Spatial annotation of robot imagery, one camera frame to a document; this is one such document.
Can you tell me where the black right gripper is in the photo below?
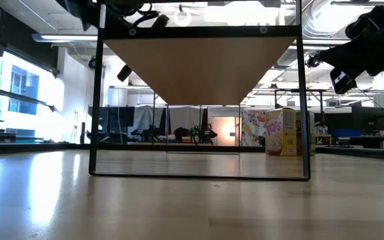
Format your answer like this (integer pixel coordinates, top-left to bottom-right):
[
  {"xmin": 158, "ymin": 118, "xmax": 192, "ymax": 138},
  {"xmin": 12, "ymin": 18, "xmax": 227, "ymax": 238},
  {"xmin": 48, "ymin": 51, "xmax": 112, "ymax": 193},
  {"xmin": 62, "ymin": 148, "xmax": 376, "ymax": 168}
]
[{"xmin": 318, "ymin": 32, "xmax": 384, "ymax": 95}]

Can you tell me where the small wooden shelf unit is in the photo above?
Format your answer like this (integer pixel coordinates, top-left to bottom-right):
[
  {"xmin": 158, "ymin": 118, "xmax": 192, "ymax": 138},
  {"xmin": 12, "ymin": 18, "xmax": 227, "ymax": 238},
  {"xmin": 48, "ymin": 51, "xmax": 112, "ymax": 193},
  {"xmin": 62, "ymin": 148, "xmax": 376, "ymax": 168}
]
[{"xmin": 315, "ymin": 133, "xmax": 332, "ymax": 146}]

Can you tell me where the wooden shelf board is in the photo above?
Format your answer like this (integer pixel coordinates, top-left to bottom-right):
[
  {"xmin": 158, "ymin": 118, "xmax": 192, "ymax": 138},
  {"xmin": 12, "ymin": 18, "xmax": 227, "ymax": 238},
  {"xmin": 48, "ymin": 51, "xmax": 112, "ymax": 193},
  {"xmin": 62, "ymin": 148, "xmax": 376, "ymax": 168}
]
[{"xmin": 103, "ymin": 36, "xmax": 296, "ymax": 106}]

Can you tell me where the yellow Pops cereal box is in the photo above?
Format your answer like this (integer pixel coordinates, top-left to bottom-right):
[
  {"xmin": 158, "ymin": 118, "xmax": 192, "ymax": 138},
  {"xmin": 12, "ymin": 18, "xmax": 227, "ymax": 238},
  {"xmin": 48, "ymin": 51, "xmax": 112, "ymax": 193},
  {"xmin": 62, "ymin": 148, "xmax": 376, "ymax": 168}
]
[{"xmin": 265, "ymin": 107, "xmax": 298, "ymax": 157}]

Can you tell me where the ceiling tube light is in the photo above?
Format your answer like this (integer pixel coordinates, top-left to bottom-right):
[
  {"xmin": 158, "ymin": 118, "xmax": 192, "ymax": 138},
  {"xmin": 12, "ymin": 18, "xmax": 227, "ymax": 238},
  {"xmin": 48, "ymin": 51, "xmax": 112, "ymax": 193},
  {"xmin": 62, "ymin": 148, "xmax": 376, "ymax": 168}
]
[
  {"xmin": 301, "ymin": 39, "xmax": 351, "ymax": 46},
  {"xmin": 31, "ymin": 33, "xmax": 99, "ymax": 43}
]

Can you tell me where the black computer monitor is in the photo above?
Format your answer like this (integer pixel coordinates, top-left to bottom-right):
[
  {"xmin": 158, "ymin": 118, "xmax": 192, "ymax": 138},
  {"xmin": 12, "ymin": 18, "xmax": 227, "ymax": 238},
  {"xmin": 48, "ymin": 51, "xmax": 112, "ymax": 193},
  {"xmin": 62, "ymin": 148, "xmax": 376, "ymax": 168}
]
[{"xmin": 351, "ymin": 105, "xmax": 384, "ymax": 131}]

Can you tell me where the blue plastic bin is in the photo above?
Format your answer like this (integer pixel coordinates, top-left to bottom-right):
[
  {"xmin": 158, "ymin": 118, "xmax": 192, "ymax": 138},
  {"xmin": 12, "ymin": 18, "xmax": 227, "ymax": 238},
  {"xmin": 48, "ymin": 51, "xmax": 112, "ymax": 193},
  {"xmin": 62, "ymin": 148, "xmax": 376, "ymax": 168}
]
[{"xmin": 332, "ymin": 129, "xmax": 362, "ymax": 138}]

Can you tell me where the black bag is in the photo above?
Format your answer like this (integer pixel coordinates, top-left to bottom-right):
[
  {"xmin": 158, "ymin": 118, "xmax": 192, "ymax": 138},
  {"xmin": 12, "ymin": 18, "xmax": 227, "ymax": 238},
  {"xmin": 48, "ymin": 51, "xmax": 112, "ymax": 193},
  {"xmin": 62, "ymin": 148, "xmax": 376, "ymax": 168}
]
[{"xmin": 173, "ymin": 127, "xmax": 190, "ymax": 143}]

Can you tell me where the small black background robot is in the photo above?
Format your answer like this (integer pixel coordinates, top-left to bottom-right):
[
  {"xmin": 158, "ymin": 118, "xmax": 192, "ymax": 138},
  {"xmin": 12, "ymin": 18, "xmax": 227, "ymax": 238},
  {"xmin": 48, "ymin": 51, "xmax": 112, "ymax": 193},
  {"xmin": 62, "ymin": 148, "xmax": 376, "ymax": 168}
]
[{"xmin": 191, "ymin": 125, "xmax": 218, "ymax": 145}]

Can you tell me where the colourful printed white box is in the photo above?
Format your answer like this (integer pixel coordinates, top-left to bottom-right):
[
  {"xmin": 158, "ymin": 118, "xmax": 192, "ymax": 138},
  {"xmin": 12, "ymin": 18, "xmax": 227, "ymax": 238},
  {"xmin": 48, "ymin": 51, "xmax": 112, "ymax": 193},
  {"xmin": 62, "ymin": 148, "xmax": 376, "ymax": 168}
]
[{"xmin": 240, "ymin": 109, "xmax": 267, "ymax": 147}]

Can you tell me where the black ceiling camera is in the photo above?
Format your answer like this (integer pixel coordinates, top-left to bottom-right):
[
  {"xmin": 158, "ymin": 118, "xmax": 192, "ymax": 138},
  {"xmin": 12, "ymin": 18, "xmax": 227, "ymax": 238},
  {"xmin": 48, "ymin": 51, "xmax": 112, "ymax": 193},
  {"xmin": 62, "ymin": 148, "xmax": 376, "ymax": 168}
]
[{"xmin": 307, "ymin": 53, "xmax": 322, "ymax": 69}]

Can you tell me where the black metal table frame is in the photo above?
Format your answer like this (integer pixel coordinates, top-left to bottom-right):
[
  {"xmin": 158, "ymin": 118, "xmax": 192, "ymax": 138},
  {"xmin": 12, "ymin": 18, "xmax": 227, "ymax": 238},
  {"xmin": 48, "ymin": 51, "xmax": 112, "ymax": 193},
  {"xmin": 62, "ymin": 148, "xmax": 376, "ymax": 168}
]
[{"xmin": 274, "ymin": 88, "xmax": 328, "ymax": 127}]

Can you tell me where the silver ventilation duct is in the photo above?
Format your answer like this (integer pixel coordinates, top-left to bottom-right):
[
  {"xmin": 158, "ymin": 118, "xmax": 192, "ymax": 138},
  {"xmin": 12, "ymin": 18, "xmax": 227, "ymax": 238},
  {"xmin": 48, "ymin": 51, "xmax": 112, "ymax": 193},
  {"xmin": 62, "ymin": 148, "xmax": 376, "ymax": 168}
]
[{"xmin": 301, "ymin": 0, "xmax": 349, "ymax": 39}]

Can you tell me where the white ring light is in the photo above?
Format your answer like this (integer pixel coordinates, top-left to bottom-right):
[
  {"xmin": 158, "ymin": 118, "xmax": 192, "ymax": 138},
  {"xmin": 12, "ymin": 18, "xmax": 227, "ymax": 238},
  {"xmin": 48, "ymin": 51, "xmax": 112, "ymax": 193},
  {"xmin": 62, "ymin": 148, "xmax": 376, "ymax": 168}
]
[{"xmin": 173, "ymin": 9, "xmax": 193, "ymax": 27}]

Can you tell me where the black overhead rail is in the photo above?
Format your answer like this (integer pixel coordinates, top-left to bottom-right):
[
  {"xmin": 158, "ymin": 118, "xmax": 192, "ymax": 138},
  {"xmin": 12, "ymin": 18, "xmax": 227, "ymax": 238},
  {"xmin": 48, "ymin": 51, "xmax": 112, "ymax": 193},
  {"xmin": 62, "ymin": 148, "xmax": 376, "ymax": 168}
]
[{"xmin": 330, "ymin": 0, "xmax": 384, "ymax": 7}]

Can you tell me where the black metal shelf frame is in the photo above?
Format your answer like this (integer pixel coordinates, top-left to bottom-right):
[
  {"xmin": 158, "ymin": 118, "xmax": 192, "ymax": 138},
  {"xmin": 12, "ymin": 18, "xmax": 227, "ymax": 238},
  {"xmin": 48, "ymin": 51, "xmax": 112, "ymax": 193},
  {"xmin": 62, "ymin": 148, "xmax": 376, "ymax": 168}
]
[{"xmin": 88, "ymin": 0, "xmax": 311, "ymax": 182}]

